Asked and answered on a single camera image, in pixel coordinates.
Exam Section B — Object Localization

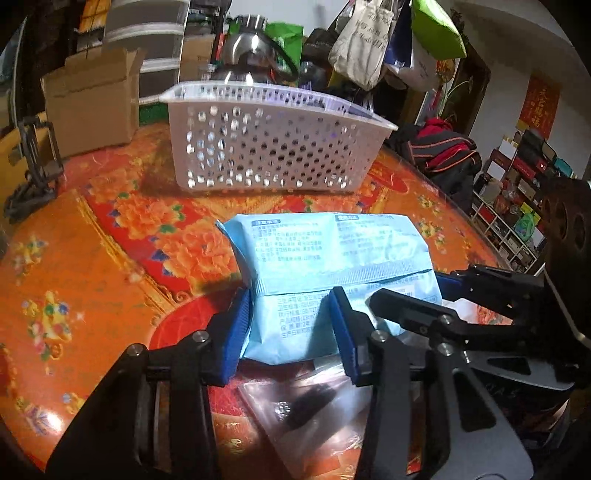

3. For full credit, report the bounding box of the large cardboard box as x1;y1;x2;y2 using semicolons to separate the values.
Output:
41;47;146;158

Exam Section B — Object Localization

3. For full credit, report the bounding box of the stainless steel kettle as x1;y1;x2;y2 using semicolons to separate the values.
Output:
217;14;300;86

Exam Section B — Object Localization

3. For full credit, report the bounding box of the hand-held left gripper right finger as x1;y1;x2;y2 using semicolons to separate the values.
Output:
329;286;536;480

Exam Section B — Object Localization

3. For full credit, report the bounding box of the small cardboard box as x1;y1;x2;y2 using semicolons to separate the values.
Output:
179;33;218;81

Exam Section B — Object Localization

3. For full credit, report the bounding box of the dark glass door cabinet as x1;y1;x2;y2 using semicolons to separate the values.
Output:
0;0;107;116

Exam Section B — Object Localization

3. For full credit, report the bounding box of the green shopping bag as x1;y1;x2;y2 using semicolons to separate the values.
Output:
263;22;305;86

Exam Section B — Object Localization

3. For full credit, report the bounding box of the low shelf with boxes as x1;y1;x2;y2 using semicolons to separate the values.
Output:
471;129;575;273

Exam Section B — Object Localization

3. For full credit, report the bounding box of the light blue wet wipes pack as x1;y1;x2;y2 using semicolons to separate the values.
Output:
216;212;446;363

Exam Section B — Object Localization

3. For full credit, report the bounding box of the black phone stand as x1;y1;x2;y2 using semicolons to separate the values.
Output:
4;116;65;220

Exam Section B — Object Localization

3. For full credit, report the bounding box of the white perforated plastic basket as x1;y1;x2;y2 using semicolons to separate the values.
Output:
159;80;399;192

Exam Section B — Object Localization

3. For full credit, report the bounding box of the bright green hanging bag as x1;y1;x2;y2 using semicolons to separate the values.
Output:
411;0;467;60

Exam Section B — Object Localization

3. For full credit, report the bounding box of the white paper bag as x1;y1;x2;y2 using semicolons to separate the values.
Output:
383;32;439;90

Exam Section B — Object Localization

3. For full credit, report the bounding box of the red black backpack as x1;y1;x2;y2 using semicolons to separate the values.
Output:
397;117;483;204

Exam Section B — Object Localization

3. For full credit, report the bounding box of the plastic drawer tower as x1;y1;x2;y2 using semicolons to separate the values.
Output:
104;0;190;100

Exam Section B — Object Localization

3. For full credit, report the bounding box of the red wall poster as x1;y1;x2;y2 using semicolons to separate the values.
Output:
519;76;561;139

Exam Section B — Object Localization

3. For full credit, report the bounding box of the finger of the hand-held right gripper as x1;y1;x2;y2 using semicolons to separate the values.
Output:
369;288;522;352
436;264;546;324

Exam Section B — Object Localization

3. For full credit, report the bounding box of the clear plastic bag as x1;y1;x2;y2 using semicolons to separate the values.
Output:
238;360;444;480

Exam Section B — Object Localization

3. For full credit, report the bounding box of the beige canvas tote bag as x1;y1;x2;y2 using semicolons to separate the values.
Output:
328;0;407;90

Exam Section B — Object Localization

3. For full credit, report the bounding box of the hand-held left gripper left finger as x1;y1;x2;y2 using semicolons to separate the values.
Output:
44;287;254;480

